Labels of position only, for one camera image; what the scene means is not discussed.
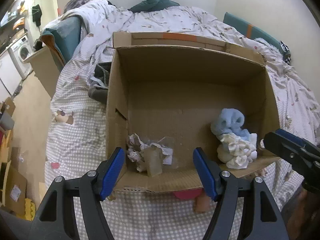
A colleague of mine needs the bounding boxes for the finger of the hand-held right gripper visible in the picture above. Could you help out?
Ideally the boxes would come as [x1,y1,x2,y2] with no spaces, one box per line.
[264,132,307,160]
[275,129,320,153]

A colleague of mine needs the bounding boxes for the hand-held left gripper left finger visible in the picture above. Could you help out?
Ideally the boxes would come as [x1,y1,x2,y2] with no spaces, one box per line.
[26,147,125,240]

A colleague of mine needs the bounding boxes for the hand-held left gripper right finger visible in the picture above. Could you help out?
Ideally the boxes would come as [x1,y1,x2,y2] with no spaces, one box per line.
[192,147,292,240]

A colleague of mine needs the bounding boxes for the white fluffy sock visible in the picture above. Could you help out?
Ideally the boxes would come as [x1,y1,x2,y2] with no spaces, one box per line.
[216,133,258,170]

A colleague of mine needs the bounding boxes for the clear plastic bag with label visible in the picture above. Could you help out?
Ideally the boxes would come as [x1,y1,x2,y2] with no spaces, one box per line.
[150,136,182,168]

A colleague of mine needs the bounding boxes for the light blue fluffy sock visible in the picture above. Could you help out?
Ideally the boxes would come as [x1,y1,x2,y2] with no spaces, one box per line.
[211,108,258,142]

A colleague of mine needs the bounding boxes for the brown cardboard box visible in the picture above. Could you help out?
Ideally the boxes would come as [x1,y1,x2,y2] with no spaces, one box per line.
[105,31,282,193]

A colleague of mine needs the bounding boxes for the person's right forearm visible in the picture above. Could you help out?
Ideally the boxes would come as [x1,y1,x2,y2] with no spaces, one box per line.
[282,187,320,240]

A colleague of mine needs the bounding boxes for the brown cardboard tube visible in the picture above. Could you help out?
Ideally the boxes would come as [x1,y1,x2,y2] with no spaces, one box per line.
[195,194,211,214]

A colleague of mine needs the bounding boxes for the pile of dark clothes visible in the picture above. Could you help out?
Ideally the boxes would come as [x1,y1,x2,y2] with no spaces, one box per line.
[87,61,112,104]

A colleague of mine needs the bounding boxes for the black and white checkered cloth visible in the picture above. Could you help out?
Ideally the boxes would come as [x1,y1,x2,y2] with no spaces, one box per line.
[279,41,292,66]

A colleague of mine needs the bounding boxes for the flat cardboard box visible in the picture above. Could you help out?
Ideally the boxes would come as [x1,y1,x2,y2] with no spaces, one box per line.
[0,165,28,208]

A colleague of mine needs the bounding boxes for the teal cushion with orange stripe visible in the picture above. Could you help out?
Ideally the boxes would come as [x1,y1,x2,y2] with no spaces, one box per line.
[222,12,285,54]

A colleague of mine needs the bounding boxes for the grey plastic bin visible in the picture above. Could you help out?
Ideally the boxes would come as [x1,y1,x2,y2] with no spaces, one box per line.
[0,112,16,131]

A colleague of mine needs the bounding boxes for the beige bedside cabinet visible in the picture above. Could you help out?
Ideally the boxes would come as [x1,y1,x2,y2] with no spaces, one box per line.
[24,46,62,98]

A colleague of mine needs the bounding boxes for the white kitchen cabinet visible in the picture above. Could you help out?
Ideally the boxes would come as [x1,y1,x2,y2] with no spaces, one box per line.
[0,52,23,101]

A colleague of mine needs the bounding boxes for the teal padded cushion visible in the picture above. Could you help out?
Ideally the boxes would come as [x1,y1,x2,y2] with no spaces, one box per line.
[41,16,82,66]

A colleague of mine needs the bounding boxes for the white washing machine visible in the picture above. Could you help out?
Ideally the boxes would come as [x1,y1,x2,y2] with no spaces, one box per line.
[8,35,35,80]

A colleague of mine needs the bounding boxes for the white printed duvet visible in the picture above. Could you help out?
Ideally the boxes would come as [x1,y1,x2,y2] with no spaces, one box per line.
[45,0,320,140]

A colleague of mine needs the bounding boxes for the grey fuzzy blanket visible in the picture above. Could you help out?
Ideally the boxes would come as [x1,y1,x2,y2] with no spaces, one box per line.
[64,0,91,13]

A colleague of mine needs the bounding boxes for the dark green pillow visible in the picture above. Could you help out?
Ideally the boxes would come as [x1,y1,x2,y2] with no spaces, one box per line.
[129,0,181,13]

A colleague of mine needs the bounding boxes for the dark hanging garment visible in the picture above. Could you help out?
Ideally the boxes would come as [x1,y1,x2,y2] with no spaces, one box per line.
[32,4,43,27]

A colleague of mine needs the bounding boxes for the cluttered wall shelf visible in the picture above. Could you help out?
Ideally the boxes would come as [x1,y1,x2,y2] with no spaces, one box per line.
[0,0,28,34]

